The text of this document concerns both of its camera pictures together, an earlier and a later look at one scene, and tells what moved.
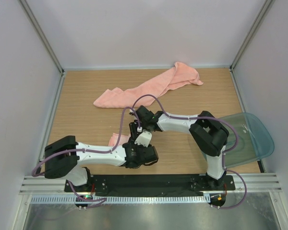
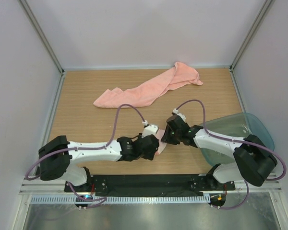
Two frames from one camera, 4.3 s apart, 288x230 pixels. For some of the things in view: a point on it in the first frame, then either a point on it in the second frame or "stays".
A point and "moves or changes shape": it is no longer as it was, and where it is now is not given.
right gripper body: (143, 124) to (172, 137)
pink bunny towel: (123, 139) moves or changes shape
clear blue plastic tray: (249, 140) stays
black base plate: (149, 183) stays
